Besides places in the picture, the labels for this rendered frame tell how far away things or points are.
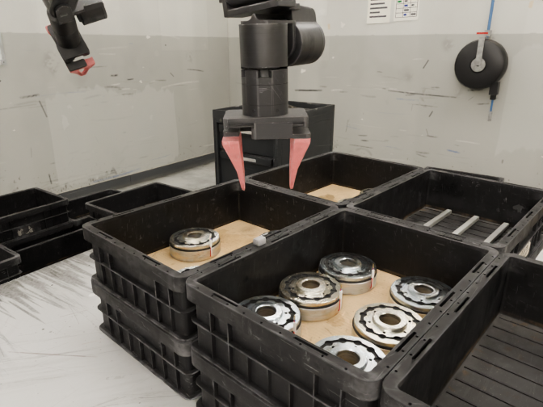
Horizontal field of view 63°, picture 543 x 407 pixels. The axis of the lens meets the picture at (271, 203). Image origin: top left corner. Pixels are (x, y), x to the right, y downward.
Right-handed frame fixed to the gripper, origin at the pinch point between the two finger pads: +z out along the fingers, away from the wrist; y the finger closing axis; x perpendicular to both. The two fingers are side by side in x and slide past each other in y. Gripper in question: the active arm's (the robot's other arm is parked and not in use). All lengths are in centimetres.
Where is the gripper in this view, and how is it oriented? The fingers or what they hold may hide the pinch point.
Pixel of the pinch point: (267, 182)
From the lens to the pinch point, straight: 58.5
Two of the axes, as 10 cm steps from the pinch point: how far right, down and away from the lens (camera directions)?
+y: -10.0, 0.3, -0.1
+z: 0.2, 9.3, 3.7
